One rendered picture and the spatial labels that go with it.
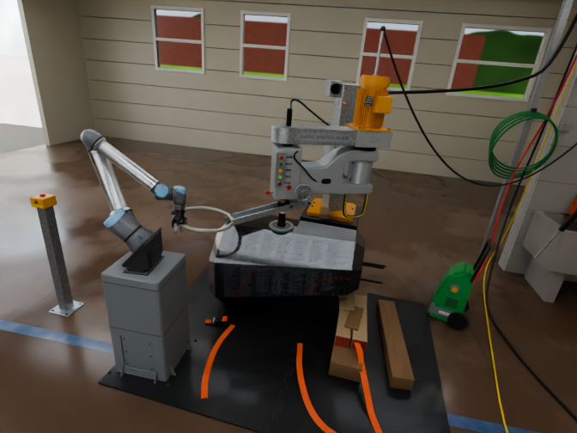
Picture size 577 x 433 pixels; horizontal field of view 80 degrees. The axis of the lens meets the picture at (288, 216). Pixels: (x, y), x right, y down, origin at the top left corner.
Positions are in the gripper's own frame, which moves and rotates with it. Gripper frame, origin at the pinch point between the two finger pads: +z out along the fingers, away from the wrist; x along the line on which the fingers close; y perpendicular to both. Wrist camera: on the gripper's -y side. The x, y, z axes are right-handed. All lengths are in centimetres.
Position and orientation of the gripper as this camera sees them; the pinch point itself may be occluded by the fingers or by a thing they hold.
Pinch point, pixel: (178, 231)
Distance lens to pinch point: 280.8
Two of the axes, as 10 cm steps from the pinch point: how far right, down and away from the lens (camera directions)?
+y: 6.9, 3.6, -6.3
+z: -1.4, 9.2, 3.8
